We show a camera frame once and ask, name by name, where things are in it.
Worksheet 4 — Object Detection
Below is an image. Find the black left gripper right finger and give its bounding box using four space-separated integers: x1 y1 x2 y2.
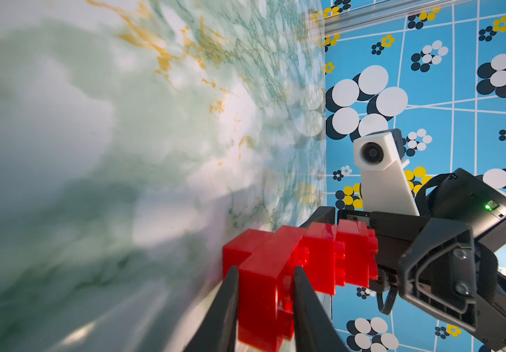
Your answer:
292 265 349 352

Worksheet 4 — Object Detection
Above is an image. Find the red square lego brick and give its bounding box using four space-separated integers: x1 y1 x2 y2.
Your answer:
301 222 336 296

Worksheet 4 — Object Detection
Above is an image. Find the long red lego brick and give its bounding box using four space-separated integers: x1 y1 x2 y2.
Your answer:
222 226 307 351

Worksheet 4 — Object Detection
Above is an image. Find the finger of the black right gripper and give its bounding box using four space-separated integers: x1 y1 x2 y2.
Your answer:
300 206 336 228

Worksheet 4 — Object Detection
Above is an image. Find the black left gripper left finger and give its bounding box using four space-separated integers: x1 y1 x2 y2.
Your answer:
184 265 239 352

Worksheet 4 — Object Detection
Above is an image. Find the aluminium right corner post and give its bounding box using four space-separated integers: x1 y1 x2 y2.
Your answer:
324 0 468 37

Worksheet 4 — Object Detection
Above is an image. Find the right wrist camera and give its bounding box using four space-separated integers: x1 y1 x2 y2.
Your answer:
353 128 419 216

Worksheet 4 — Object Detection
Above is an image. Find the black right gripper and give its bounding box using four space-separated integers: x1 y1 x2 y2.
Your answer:
337 169 506 351

